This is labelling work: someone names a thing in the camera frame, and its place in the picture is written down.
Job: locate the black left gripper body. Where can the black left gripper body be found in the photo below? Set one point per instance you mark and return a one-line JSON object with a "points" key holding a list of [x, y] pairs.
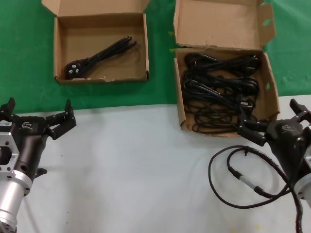
{"points": [[30, 140]]}

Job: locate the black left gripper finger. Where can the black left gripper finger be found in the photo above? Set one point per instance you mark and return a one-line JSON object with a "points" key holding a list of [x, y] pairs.
{"points": [[64, 123], [8, 116]]}

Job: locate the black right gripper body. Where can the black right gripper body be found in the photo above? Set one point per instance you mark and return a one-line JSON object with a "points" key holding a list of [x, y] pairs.
{"points": [[288, 143]]}

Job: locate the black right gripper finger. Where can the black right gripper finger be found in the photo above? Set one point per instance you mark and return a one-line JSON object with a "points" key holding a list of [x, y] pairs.
{"points": [[301, 112], [252, 132]]}

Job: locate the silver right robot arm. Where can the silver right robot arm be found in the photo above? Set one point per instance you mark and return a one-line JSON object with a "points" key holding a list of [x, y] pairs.
{"points": [[305, 189]]}

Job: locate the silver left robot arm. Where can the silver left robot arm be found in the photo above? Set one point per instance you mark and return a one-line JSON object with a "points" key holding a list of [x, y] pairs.
{"points": [[9, 196]]}

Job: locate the shallow open cardboard box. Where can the shallow open cardboard box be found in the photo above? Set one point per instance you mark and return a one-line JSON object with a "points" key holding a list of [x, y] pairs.
{"points": [[80, 36]]}

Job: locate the torn open cardboard box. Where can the torn open cardboard box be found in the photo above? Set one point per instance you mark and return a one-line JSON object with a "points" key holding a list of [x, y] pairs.
{"points": [[218, 24]]}

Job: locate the small black clamp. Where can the small black clamp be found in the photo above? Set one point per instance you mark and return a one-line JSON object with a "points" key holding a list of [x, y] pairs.
{"points": [[41, 172]]}

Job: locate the green cloth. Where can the green cloth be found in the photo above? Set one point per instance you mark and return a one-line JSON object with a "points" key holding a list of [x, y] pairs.
{"points": [[24, 48]]}

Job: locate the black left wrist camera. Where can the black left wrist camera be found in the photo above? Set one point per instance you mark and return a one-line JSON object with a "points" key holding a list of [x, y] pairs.
{"points": [[5, 123]]}

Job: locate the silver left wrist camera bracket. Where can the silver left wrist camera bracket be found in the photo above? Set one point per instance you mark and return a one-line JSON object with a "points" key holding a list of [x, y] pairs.
{"points": [[6, 143]]}

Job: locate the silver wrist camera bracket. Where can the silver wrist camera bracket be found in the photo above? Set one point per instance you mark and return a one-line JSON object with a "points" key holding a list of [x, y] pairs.
{"points": [[308, 159], [6, 143]]}

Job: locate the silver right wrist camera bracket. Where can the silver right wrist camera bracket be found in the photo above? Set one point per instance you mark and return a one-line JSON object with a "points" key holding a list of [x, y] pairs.
{"points": [[308, 159]]}

